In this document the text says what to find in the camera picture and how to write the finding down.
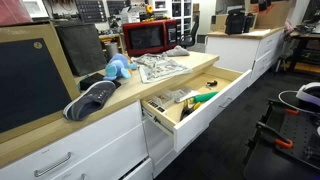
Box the white wooden drawer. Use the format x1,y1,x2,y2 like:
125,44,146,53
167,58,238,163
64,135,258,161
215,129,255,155
140,65,253,154

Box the clear plastic bag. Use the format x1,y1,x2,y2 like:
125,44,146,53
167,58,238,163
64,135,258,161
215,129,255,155
156,86,201,104

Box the newspaper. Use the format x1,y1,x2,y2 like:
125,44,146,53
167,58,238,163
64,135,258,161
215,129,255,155
130,53,194,84

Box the grey cloth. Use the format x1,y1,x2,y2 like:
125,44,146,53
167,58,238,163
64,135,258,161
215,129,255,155
162,45,191,58

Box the blue plush toy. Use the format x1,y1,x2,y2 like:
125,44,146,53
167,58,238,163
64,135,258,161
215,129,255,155
102,52,138,82

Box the small black key fob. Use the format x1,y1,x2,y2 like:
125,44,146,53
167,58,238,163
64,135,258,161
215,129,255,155
205,79,219,90

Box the red microwave oven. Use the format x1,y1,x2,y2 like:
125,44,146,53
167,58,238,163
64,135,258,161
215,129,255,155
121,18,179,57

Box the grey metal cup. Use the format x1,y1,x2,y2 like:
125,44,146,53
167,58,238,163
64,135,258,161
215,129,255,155
104,41,120,61

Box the black office chair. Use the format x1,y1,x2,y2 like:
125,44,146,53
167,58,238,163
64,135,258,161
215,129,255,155
179,15,200,49

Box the grey sneaker shoe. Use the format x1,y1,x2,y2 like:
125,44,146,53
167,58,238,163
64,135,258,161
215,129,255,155
62,80,117,122

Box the flat black pouch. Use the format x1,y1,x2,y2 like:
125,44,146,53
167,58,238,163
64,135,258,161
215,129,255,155
78,72,122,92

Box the wooden workbench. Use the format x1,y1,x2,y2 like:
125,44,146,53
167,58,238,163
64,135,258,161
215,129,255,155
98,32,126,54

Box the white cabinet with wooden top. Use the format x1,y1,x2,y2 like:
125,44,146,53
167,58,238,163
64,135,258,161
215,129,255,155
0,50,221,180

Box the white shelf cabinet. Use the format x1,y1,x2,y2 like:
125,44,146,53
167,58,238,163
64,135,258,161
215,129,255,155
151,0,194,38

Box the small cardboard box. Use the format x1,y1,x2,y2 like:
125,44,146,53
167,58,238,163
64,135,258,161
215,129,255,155
210,13,229,33

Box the dark grey fabric bin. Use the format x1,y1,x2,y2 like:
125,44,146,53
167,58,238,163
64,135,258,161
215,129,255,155
54,23,108,77

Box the black bag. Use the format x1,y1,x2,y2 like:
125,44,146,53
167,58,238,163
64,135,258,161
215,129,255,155
224,8,257,36

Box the black parts organizer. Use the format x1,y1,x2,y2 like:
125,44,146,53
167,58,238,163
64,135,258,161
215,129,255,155
74,0,108,24

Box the wooden framed black board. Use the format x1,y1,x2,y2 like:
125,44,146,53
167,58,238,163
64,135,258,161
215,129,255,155
0,21,81,144

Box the large cardboard sheet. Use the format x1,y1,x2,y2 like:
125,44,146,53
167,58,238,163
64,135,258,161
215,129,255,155
244,0,296,30

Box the black perforated robot table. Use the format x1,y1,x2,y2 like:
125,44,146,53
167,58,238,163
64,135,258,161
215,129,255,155
243,98,320,180

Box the black desk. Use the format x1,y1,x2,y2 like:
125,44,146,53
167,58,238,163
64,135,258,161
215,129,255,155
288,19,320,76

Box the pink plastic storage bin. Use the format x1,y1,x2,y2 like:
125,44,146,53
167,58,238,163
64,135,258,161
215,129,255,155
0,0,33,27

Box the yellow-handled pliers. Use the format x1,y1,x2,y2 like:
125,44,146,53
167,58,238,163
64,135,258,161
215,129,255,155
179,98,202,122

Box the green-handled screwdriver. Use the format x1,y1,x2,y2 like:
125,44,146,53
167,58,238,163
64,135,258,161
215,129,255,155
187,91,220,104

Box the white cable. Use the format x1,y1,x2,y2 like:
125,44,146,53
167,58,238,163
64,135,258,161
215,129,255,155
278,89,320,116

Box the orange-handled clamp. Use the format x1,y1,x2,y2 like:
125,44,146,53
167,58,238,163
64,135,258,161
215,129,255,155
256,121,295,150
284,107,300,116

